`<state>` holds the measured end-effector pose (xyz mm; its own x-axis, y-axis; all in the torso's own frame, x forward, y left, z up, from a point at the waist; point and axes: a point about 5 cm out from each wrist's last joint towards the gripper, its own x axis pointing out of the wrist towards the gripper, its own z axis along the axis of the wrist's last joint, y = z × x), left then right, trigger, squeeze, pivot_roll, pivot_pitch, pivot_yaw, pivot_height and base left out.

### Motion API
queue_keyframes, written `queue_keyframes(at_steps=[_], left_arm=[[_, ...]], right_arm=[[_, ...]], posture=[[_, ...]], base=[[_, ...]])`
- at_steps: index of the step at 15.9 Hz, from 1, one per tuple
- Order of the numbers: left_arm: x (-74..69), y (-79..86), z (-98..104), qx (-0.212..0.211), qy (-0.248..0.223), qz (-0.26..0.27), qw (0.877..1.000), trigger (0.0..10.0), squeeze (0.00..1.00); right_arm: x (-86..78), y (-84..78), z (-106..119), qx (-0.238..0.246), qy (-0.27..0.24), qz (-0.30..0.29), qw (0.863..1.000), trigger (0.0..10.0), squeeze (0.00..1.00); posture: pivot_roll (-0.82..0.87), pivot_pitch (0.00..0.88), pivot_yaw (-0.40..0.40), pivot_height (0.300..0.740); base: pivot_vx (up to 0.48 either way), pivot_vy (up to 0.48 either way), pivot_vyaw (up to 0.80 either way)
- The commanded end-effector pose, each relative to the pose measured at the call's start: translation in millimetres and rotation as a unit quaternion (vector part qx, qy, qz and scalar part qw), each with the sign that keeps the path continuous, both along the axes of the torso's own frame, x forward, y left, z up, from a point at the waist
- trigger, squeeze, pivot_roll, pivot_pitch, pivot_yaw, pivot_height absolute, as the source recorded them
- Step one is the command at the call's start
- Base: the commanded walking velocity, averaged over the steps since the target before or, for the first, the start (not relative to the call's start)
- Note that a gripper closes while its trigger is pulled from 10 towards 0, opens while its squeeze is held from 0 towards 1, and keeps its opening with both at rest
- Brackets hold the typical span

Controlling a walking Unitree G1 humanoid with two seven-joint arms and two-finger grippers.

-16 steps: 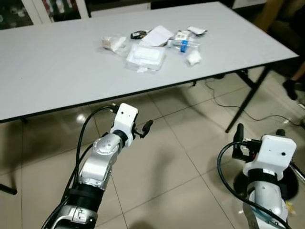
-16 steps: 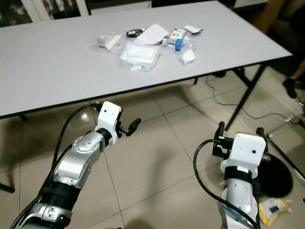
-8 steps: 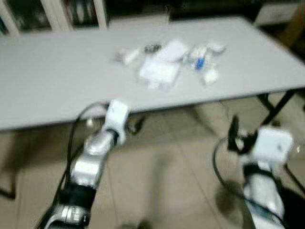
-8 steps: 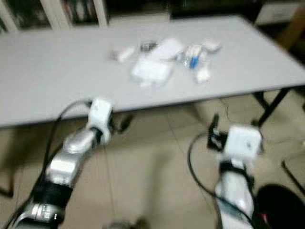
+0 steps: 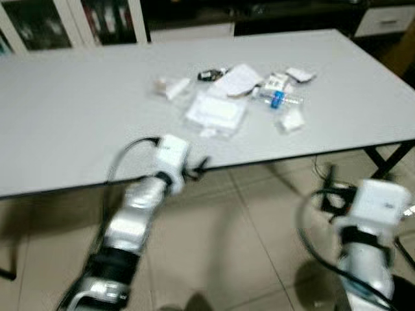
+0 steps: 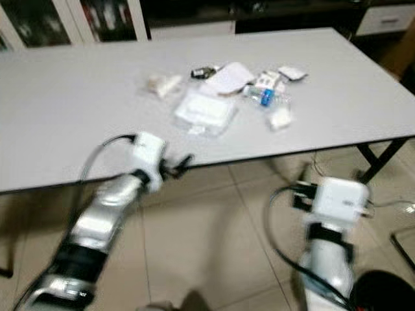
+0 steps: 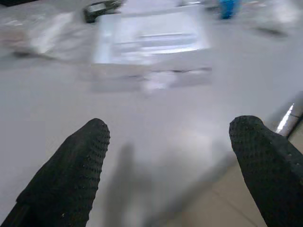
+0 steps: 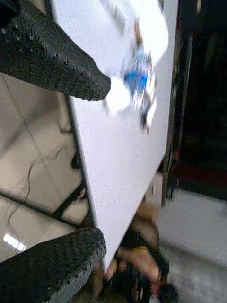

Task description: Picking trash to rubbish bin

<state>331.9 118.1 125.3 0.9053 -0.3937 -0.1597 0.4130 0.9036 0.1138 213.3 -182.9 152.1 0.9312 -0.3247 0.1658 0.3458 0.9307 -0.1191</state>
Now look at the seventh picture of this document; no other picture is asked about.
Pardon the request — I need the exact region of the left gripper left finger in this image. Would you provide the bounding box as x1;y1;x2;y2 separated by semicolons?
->
0;118;111;227

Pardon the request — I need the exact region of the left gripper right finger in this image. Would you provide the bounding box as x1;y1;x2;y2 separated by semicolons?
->
228;115;303;227

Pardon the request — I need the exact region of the clear plastic tray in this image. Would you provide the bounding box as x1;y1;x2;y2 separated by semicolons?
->
91;4;213;66

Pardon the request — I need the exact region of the clear plastic bag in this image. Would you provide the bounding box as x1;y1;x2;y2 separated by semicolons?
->
26;11;81;56

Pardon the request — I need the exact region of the clear bottle blue label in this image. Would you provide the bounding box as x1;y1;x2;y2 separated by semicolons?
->
205;0;242;20

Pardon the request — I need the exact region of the black snack packet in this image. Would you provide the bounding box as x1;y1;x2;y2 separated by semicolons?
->
81;0;123;24

